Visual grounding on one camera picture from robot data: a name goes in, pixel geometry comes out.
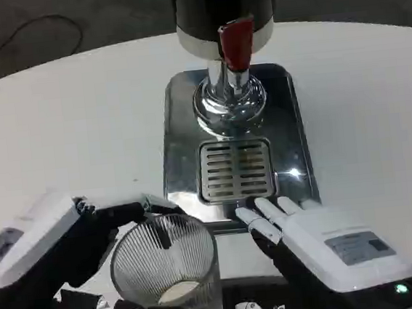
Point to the steel drip tray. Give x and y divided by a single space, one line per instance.
178 135

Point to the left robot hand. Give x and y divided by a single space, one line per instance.
38 265

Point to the clear ribbed glass cup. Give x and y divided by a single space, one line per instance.
188 273

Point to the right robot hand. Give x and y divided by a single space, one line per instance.
331 244

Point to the black drink dispenser chrome stand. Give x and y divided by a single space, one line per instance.
200 16

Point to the slotted steel drip grid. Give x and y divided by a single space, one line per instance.
229 170

